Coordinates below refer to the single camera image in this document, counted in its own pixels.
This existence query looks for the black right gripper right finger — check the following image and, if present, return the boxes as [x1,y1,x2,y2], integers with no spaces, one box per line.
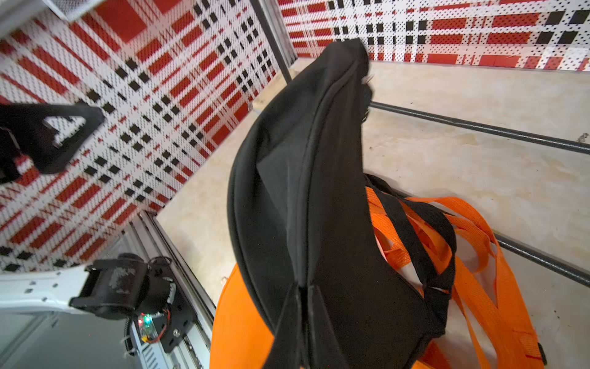
[307,286,349,368]

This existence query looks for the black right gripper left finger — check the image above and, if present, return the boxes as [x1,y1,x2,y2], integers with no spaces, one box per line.
[263,284,306,369]

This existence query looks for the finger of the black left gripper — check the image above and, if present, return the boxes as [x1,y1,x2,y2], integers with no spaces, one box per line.
[1,104,104,175]

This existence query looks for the black sling bag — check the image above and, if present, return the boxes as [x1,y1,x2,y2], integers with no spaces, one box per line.
[227,39,456,368]

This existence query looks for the orange sling bag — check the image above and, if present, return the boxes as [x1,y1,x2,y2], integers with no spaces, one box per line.
[210,197,547,368]

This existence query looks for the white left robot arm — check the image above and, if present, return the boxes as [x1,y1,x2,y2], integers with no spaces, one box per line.
[1,104,197,354]

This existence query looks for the black metal clothes rack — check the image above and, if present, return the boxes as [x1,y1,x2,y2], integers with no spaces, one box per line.
[250,1,589,287]

